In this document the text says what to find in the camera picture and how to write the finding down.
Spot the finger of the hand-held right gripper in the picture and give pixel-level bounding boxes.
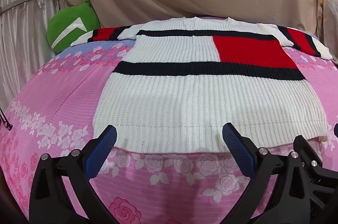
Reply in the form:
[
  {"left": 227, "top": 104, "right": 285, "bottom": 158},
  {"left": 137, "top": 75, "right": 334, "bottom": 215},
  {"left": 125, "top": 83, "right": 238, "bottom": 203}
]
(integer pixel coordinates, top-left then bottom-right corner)
[{"left": 294, "top": 135, "right": 338, "bottom": 205}]

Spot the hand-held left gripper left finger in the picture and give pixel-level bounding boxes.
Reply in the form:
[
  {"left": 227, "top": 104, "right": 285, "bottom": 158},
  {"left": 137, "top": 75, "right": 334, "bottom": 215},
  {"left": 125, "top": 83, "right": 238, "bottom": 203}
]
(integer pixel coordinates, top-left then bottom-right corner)
[{"left": 29, "top": 125, "right": 120, "bottom": 224}]

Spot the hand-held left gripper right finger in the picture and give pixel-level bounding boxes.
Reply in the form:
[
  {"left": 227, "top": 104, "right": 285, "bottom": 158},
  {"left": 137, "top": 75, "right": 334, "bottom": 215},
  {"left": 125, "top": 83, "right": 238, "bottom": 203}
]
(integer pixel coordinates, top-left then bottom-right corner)
[{"left": 219, "top": 123, "right": 310, "bottom": 224}]

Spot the white knit sweater red patch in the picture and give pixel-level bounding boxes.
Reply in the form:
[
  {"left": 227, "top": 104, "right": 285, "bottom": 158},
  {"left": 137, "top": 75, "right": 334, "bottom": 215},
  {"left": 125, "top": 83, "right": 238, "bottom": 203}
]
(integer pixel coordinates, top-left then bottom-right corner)
[{"left": 71, "top": 16, "right": 334, "bottom": 154}]

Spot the pink floral bed sheet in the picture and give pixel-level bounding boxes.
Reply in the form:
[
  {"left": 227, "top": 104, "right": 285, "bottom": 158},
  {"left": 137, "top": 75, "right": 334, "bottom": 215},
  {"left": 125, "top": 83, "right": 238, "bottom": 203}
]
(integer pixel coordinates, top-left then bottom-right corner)
[{"left": 0, "top": 15, "right": 338, "bottom": 224}]

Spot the green pillow white mark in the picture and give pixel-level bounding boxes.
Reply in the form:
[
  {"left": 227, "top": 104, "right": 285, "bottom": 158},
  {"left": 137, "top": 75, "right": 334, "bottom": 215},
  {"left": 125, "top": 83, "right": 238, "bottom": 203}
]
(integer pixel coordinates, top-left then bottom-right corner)
[{"left": 47, "top": 0, "right": 100, "bottom": 53}]

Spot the white satin curtain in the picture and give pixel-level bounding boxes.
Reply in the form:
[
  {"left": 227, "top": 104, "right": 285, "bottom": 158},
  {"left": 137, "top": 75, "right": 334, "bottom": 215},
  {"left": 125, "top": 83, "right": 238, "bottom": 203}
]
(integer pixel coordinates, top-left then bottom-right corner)
[{"left": 0, "top": 0, "right": 74, "bottom": 108}]

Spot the grey metal bar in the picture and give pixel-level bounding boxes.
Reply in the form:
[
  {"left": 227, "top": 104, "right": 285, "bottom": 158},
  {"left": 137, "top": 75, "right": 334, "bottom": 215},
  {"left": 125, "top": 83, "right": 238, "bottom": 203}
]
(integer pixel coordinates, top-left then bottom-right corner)
[{"left": 0, "top": 0, "right": 60, "bottom": 14}]

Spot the cream floral cloth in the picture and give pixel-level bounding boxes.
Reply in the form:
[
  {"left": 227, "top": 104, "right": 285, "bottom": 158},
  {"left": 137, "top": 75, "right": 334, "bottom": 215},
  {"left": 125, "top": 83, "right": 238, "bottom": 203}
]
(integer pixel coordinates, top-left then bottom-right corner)
[{"left": 315, "top": 0, "right": 338, "bottom": 63}]

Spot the black cord with clip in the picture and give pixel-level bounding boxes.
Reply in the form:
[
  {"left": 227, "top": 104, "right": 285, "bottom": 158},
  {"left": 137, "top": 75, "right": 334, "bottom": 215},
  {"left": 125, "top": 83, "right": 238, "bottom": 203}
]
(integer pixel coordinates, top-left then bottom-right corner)
[{"left": 0, "top": 108, "right": 13, "bottom": 131}]

